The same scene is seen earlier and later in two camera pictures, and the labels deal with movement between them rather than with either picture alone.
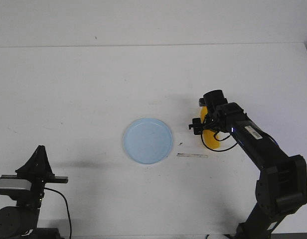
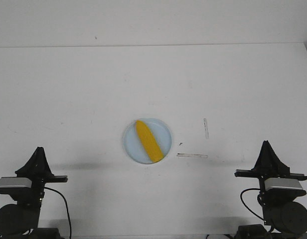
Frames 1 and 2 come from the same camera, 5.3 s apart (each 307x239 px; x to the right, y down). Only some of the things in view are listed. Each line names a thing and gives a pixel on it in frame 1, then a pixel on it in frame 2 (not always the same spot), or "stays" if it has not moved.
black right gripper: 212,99 -> 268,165
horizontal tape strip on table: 192,155 stays
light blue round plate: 148,141 stays
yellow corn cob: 208,136 -> 155,151
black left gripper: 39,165 stays
